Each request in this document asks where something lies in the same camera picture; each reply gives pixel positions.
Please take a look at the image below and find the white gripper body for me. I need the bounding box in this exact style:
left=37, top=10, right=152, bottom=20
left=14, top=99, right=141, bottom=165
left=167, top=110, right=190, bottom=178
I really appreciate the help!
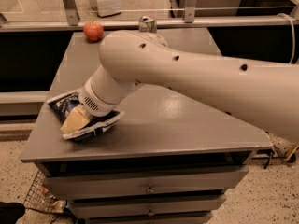
left=79, top=77, right=118, bottom=117

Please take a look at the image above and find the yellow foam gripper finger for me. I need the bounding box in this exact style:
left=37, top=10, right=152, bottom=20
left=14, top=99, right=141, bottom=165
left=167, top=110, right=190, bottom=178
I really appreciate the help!
left=61, top=105, right=93, bottom=134

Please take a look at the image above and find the blue potato chip bag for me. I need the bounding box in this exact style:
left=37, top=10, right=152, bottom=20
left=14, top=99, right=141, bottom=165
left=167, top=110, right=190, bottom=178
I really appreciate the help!
left=47, top=90, right=124, bottom=142

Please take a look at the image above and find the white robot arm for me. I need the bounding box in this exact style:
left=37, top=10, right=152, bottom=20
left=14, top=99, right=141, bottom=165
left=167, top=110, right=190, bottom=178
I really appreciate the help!
left=62, top=31, right=299, bottom=143

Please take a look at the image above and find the red apple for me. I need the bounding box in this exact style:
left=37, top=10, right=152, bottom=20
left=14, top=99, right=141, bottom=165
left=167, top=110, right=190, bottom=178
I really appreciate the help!
left=83, top=21, right=104, bottom=42

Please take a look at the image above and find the middle drawer with knob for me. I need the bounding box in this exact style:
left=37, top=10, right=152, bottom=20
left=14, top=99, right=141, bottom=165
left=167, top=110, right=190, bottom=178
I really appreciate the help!
left=70, top=194, right=226, bottom=218

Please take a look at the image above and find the drawer with knob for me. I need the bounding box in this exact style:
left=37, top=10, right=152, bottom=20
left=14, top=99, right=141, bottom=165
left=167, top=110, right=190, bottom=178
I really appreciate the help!
left=44, top=165, right=249, bottom=200
left=70, top=194, right=226, bottom=218

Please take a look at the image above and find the bottom drawer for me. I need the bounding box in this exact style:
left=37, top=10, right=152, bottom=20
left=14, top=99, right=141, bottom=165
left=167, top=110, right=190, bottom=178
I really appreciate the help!
left=86, top=212, right=212, bottom=224

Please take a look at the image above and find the green white soda can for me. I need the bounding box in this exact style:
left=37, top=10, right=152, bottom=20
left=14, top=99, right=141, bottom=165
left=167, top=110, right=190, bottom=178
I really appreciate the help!
left=138, top=16, right=157, bottom=33

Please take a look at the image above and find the top drawer with knob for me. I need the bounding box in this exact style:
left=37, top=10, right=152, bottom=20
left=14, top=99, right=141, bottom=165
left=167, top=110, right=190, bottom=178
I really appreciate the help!
left=44, top=165, right=249, bottom=200

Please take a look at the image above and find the white machine base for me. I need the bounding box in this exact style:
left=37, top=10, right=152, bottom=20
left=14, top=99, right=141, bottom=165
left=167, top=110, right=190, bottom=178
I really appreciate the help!
left=89, top=0, right=121, bottom=17

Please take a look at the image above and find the black object on floor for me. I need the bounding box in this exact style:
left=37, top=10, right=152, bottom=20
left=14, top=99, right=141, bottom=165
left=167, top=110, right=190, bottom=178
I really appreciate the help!
left=0, top=202, right=25, bottom=224

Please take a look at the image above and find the metal railing frame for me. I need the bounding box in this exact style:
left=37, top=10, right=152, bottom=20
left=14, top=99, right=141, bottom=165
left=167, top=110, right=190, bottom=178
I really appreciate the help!
left=0, top=0, right=298, bottom=31

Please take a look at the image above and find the wire mesh basket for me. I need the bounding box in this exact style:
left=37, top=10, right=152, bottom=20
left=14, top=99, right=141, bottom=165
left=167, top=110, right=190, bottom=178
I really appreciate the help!
left=23, top=171, right=65, bottom=214

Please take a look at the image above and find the white cable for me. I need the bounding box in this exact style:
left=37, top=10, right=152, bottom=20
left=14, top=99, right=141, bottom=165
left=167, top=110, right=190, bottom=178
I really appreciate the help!
left=276, top=12, right=297, bottom=64

